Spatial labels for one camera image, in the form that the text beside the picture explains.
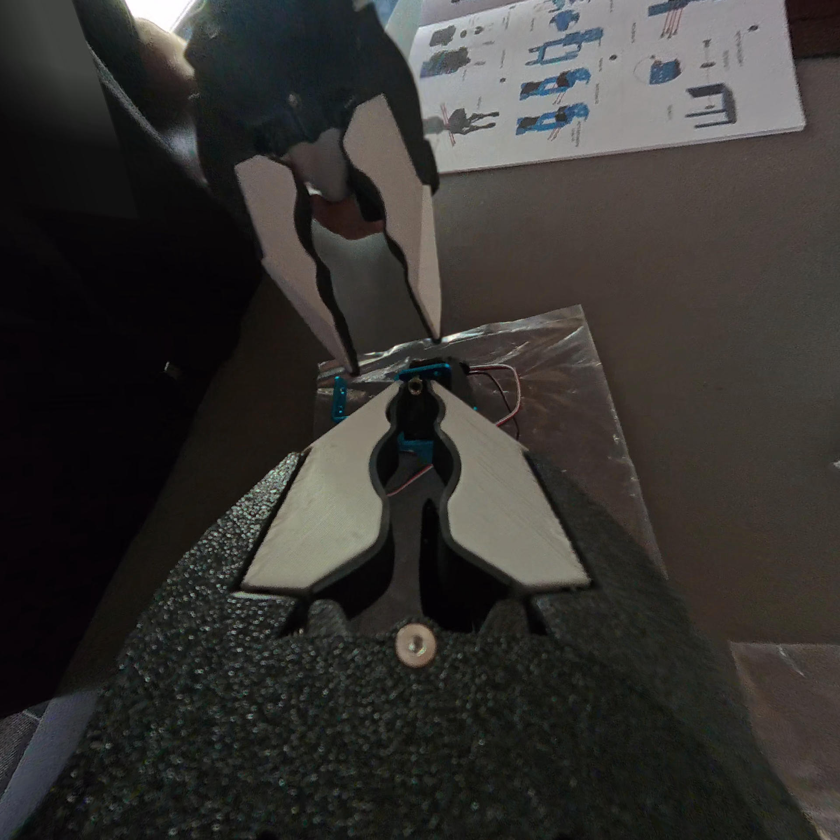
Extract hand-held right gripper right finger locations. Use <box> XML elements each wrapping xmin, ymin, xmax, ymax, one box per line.
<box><xmin>428</xmin><ymin>382</ymin><xmax>592</xmax><ymax>592</ymax></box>

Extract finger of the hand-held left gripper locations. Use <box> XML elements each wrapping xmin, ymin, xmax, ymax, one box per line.
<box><xmin>341</xmin><ymin>94</ymin><xmax>443</xmax><ymax>342</ymax></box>
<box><xmin>235</xmin><ymin>154</ymin><xmax>361</xmax><ymax>376</ymax></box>

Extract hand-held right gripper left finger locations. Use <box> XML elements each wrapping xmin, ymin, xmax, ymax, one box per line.
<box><xmin>239</xmin><ymin>382</ymin><xmax>403</xmax><ymax>597</ymax></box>

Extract blue perforated metal bracket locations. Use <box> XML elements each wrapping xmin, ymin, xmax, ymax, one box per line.
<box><xmin>330</xmin><ymin>377</ymin><xmax>360</xmax><ymax>429</ymax></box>

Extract person's left forearm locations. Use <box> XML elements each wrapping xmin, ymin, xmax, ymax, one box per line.
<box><xmin>131</xmin><ymin>16</ymin><xmax>201</xmax><ymax>102</ymax></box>

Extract person's left hand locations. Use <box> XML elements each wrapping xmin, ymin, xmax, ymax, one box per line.
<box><xmin>312</xmin><ymin>199</ymin><xmax>385</xmax><ymax>242</ymax></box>

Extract large clear plastic bag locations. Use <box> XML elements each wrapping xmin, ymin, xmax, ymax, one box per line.
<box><xmin>315</xmin><ymin>304</ymin><xmax>668</xmax><ymax>593</ymax></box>

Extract white instruction manual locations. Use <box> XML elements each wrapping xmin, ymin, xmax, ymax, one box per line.
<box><xmin>407</xmin><ymin>0</ymin><xmax>807</xmax><ymax>176</ymax></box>

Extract pile of clear screw bags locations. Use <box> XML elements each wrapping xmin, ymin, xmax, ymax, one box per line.
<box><xmin>728</xmin><ymin>640</ymin><xmax>840</xmax><ymax>840</ymax></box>

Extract dark brown flat case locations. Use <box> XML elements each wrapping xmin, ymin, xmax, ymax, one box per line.
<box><xmin>786</xmin><ymin>0</ymin><xmax>840</xmax><ymax>61</ymax></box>

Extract red white black servo cable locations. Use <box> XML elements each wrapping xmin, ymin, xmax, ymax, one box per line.
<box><xmin>386</xmin><ymin>365</ymin><xmax>524</xmax><ymax>501</ymax></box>

